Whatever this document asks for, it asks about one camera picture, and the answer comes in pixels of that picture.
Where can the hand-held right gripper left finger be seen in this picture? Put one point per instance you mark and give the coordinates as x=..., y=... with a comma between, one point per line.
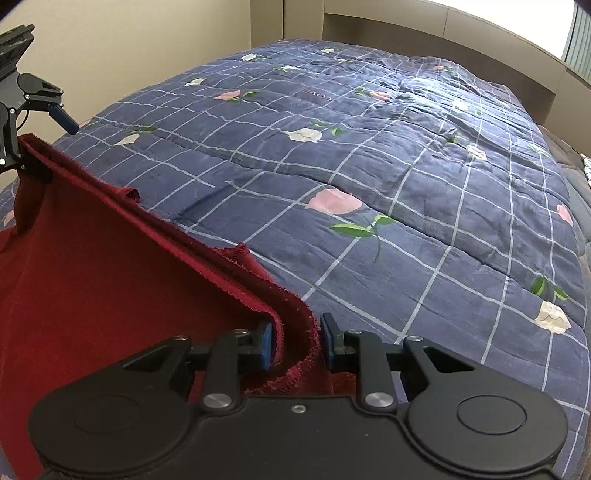
x=266, y=346

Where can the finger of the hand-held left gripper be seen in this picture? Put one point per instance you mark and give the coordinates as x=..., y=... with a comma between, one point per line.
x=14, y=147
x=68, y=121

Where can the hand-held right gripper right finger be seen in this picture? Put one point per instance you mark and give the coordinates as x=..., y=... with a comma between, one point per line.
x=328, y=340

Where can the red long-sleeve sweater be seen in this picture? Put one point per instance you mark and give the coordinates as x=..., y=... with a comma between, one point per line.
x=115, y=277

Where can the blue checked floral quilt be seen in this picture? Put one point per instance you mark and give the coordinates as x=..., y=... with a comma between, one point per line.
x=369, y=184

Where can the grey bedsheet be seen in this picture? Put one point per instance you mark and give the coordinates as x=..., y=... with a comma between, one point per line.
x=575, y=184

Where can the window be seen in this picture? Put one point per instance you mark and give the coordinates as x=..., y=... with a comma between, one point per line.
x=508, y=18

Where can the blue-grey curtain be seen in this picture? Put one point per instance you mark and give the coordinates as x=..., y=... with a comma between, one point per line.
x=578, y=44

